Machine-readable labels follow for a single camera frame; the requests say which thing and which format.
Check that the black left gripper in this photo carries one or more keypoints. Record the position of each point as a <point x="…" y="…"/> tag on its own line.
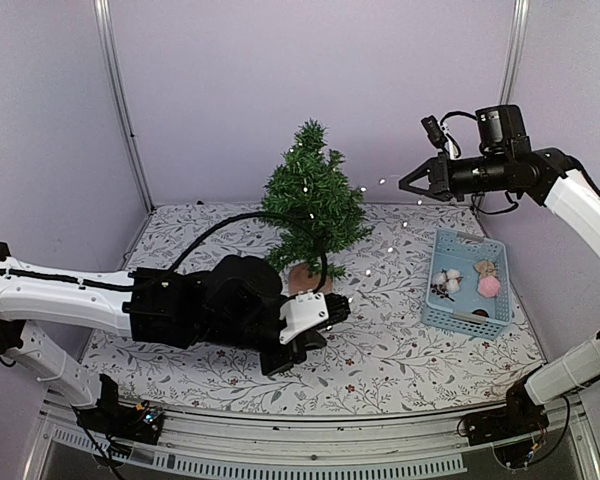
<point x="300" y="344"/>

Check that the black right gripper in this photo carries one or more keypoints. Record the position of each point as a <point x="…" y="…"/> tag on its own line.
<point x="441" y="179"/>

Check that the small green christmas tree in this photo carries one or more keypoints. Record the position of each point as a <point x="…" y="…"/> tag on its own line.
<point x="310" y="187"/>

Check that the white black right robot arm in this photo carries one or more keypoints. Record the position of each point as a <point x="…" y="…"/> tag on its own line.
<point x="553" y="180"/>

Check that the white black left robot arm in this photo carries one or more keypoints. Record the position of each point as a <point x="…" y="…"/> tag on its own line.
<point x="237" y="303"/>

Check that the floral patterned table mat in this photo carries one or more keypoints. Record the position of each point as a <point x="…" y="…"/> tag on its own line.
<point x="382" y="360"/>

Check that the white cotton berry sprig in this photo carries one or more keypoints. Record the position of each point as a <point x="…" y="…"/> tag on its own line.
<point x="445" y="283"/>

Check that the light blue plastic basket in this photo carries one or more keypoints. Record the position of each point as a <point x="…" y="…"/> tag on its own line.
<point x="453" y="249"/>

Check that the pink pompom ornament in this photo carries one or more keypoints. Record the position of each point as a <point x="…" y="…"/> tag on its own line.
<point x="489" y="287"/>

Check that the dark red bauble ornament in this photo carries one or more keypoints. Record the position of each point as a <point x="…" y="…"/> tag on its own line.
<point x="480" y="313"/>

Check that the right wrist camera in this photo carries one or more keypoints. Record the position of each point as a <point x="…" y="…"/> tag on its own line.
<point x="439" y="137"/>

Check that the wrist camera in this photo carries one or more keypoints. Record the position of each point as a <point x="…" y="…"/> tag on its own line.
<point x="439" y="137"/>
<point x="309" y="311"/>

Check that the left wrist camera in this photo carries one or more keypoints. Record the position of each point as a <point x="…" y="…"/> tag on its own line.
<point x="309" y="311"/>

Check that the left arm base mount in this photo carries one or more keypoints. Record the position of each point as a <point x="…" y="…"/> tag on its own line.
<point x="142" y="423"/>

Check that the aluminium front rail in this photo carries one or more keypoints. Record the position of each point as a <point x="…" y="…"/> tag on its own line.
<point x="206" y="444"/>

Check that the right aluminium frame post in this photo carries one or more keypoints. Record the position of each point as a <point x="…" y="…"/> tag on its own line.
<point x="515" y="49"/>

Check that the aluminium frame post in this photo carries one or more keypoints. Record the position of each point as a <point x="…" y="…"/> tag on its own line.
<point x="106" y="34"/>
<point x="515" y="49"/>

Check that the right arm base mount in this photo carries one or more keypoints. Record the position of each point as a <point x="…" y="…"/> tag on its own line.
<point x="515" y="439"/>

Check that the left aluminium frame post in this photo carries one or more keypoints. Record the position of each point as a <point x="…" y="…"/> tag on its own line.
<point x="106" y="34"/>

